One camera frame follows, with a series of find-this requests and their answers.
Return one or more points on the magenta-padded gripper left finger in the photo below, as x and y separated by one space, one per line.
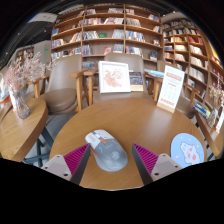
75 160

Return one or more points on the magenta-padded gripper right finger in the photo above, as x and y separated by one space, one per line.
146 160

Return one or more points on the grey computer mouse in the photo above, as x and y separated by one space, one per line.
107 151

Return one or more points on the round light blue mouse pad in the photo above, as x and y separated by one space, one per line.
187 150

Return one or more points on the round wooden side table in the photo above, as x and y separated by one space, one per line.
20 131
215 140

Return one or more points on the beige wooden-arm armchair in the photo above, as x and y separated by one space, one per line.
186 106
60 96
133 63

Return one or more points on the stack of blue books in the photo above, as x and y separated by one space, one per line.
201 109

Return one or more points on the glass vase with pink flowers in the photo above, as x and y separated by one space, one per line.
22 106

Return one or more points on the white red-print sign stand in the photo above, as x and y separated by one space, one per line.
170 88

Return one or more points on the glass vase with dried flowers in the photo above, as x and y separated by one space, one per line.
213 118

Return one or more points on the dark cover book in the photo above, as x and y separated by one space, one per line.
136 80

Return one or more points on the small white sign stand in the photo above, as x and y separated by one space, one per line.
220 123
12 100

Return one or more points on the white framed flower picture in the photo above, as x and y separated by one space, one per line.
114 77

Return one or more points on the distant wooden bookshelf unit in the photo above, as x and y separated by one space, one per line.
25 55

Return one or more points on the curved wooden bookshelf unit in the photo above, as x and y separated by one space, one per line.
193 53

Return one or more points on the wide wooden bookshelf unit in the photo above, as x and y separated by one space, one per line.
106 33

